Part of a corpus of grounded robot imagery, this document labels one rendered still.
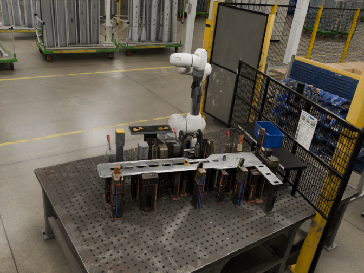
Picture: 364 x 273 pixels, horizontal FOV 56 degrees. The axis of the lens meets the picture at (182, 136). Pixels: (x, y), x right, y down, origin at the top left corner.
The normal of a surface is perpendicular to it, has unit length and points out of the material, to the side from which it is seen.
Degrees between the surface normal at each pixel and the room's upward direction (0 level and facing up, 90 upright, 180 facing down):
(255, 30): 90
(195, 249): 0
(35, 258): 0
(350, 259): 0
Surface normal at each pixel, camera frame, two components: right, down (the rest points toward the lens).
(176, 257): 0.11, -0.89
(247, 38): -0.82, 0.17
